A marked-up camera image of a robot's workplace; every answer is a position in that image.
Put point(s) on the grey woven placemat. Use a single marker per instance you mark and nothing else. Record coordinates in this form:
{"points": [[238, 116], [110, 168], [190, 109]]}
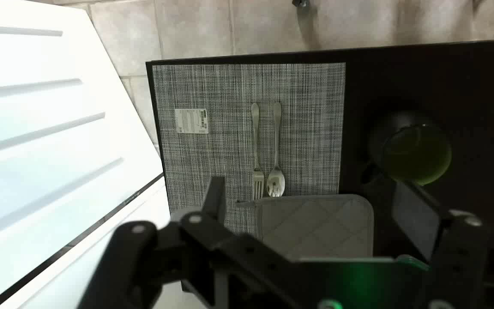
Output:
{"points": [[223, 154]]}

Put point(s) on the black table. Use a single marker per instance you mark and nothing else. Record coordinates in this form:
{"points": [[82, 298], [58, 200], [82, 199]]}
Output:
{"points": [[458, 79]]}

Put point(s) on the silver spoon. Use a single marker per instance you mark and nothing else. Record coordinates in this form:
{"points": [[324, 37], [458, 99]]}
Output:
{"points": [[274, 180]]}

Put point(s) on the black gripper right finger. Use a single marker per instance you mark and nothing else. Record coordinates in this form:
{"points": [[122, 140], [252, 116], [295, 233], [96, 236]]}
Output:
{"points": [[458, 257]]}

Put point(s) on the silver fork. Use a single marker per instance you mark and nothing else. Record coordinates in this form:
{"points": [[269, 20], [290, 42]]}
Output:
{"points": [[255, 171]]}

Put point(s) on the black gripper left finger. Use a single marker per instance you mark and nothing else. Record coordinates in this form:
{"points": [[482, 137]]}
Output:
{"points": [[144, 250]]}

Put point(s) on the dark green cup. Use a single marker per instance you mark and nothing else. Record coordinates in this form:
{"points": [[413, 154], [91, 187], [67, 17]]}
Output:
{"points": [[415, 151]]}

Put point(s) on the grey quilted pot holder mat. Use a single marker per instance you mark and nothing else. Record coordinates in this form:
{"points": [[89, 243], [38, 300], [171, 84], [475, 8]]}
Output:
{"points": [[315, 224]]}

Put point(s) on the white panel door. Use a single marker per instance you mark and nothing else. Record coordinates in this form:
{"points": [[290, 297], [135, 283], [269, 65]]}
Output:
{"points": [[46, 142]]}

